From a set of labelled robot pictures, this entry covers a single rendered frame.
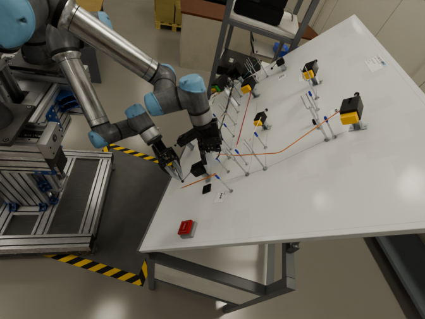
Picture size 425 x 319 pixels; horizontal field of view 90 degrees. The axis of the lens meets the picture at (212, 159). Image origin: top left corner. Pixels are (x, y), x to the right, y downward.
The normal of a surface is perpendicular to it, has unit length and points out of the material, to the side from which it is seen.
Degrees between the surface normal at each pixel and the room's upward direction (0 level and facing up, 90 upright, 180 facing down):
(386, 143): 50
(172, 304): 0
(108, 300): 0
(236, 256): 0
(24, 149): 90
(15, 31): 85
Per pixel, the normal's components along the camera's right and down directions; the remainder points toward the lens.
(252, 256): 0.21, -0.63
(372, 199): -0.60, -0.64
